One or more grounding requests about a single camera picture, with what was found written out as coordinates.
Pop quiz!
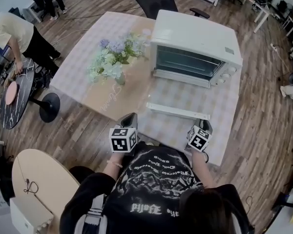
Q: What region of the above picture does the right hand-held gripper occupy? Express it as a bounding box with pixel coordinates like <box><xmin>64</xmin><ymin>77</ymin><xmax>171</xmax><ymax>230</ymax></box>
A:
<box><xmin>185</xmin><ymin>119</ymin><xmax>214</xmax><ymax>153</ymax></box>

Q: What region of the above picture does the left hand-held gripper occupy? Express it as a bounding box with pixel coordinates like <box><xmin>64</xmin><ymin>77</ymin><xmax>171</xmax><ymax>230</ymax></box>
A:
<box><xmin>109</xmin><ymin>113</ymin><xmax>139</xmax><ymax>154</ymax></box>

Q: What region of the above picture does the white oven door with glass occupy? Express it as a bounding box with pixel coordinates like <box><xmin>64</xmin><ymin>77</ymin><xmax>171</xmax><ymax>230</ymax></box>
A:
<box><xmin>146</xmin><ymin>67</ymin><xmax>212</xmax><ymax>121</ymax></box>

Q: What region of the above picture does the white oven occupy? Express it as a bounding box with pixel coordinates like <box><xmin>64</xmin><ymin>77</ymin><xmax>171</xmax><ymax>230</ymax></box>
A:
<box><xmin>150</xmin><ymin>9</ymin><xmax>244</xmax><ymax>90</ymax></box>

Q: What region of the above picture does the person's right forearm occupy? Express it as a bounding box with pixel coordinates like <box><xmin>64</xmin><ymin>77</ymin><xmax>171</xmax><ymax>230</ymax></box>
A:
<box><xmin>190</xmin><ymin>151</ymin><xmax>214</xmax><ymax>189</ymax></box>

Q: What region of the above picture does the person's left forearm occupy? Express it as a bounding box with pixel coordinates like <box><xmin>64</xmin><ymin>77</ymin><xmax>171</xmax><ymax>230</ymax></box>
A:
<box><xmin>102</xmin><ymin>152</ymin><xmax>125</xmax><ymax>180</ymax></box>

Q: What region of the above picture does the beige table runner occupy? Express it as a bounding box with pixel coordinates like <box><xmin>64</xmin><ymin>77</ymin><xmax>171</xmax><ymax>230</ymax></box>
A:
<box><xmin>82</xmin><ymin>16</ymin><xmax>160</xmax><ymax>122</ymax></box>

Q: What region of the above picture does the pale checked tablecloth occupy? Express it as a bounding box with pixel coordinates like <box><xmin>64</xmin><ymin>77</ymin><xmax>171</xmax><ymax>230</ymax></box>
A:
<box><xmin>50</xmin><ymin>11</ymin><xmax>242</xmax><ymax>167</ymax></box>

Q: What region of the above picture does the pale green vase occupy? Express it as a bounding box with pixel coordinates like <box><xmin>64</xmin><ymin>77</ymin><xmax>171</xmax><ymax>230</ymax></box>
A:
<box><xmin>114</xmin><ymin>72</ymin><xmax>126</xmax><ymax>86</ymax></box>

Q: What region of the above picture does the person's black printed shirt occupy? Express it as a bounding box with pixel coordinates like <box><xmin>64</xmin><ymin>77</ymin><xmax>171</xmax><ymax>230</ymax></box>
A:
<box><xmin>60</xmin><ymin>141</ymin><xmax>255</xmax><ymax>234</ymax></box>

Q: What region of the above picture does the white and purple flower bouquet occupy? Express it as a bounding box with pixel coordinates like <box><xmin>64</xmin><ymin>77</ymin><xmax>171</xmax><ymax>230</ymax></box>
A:
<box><xmin>86</xmin><ymin>32</ymin><xmax>150</xmax><ymax>85</ymax></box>

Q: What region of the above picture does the round beige table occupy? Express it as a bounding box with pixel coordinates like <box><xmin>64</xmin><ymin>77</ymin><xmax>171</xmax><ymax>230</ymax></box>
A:
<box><xmin>11</xmin><ymin>148</ymin><xmax>96</xmax><ymax>234</ymax></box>

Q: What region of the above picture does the round black marble table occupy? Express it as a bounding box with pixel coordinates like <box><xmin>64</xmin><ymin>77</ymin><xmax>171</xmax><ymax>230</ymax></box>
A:
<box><xmin>0</xmin><ymin>57</ymin><xmax>61</xmax><ymax>130</ymax></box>

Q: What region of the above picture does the pink plate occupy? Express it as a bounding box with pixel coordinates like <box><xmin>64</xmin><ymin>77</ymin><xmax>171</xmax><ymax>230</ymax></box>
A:
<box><xmin>5</xmin><ymin>81</ymin><xmax>20</xmax><ymax>106</ymax></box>

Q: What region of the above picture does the white appliance with knobs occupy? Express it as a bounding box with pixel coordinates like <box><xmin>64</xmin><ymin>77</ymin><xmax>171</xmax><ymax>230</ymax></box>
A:
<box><xmin>9</xmin><ymin>195</ymin><xmax>55</xmax><ymax>234</ymax></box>

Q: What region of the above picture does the blue chair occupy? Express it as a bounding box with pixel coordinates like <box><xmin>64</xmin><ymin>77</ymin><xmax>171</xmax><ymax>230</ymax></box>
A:
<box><xmin>0</xmin><ymin>44</ymin><xmax>14</xmax><ymax>61</ymax></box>

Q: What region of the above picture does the pink bead bracelet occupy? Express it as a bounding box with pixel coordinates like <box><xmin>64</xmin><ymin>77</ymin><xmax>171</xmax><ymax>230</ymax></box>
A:
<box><xmin>106</xmin><ymin>159</ymin><xmax>123</xmax><ymax>169</ymax></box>

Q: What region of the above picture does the black floor cable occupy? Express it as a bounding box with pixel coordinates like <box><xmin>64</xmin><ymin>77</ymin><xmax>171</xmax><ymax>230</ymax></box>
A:
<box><xmin>245</xmin><ymin>195</ymin><xmax>254</xmax><ymax>215</ymax></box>

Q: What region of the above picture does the grey backpack strap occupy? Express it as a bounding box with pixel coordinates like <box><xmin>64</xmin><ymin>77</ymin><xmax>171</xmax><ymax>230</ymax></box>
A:
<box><xmin>74</xmin><ymin>194</ymin><xmax>108</xmax><ymax>234</ymax></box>

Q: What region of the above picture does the black cable loop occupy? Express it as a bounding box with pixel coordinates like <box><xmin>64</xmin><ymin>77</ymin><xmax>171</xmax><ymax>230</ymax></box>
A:
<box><xmin>23</xmin><ymin>178</ymin><xmax>39</xmax><ymax>195</ymax></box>

